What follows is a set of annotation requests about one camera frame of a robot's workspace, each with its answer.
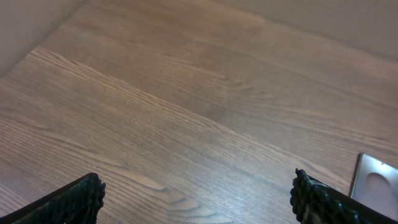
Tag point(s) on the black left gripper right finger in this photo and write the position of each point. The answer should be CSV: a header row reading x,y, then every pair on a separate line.
x,y
314,202

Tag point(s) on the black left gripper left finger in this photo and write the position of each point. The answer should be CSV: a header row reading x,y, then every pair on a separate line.
x,y
75,203

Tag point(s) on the Galaxy smartphone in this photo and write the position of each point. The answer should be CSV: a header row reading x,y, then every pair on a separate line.
x,y
375,185

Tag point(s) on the brown cardboard backdrop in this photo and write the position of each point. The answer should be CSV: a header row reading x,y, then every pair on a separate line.
x,y
323,39

